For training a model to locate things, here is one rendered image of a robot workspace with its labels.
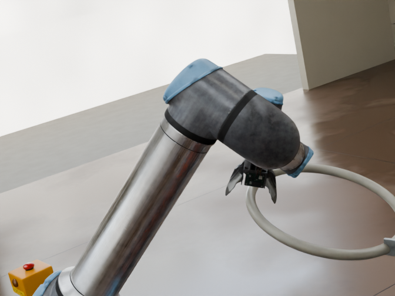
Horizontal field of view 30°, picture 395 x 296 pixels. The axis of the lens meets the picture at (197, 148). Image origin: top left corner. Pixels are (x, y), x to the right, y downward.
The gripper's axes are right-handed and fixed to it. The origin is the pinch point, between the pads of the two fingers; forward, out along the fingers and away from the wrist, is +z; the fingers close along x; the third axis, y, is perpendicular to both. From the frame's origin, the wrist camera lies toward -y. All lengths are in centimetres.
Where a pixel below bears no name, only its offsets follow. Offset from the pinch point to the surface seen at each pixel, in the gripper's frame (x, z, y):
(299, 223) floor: 42, 177, -257
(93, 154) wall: -180, 317, -541
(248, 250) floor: 8, 181, -220
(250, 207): 0.2, -2.5, 8.5
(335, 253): 24.9, -2.5, 24.4
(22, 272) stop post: -74, 48, -5
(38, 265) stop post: -69, 48, -10
